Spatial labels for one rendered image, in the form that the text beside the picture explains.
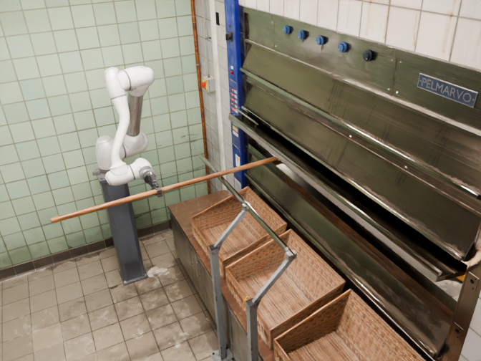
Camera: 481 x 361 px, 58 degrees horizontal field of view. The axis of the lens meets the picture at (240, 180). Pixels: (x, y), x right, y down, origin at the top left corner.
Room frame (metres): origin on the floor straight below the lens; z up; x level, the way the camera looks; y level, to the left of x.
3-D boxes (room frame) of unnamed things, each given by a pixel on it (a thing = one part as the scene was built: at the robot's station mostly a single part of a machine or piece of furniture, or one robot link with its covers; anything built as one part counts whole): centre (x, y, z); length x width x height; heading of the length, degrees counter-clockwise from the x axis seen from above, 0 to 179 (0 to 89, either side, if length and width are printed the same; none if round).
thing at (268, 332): (1.88, -0.21, 0.72); 0.56 x 0.49 x 0.28; 25
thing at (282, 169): (2.02, -0.47, 1.16); 1.80 x 0.06 x 0.04; 24
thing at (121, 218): (2.83, 0.95, 0.50); 0.21 x 0.21 x 1.00; 25
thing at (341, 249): (2.01, -0.44, 1.02); 1.79 x 0.11 x 0.19; 24
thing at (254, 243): (2.43, 0.04, 0.72); 0.56 x 0.49 x 0.28; 25
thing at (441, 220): (2.01, -0.44, 1.54); 1.79 x 0.11 x 0.19; 24
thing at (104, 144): (2.84, 0.94, 1.17); 0.18 x 0.16 x 0.22; 130
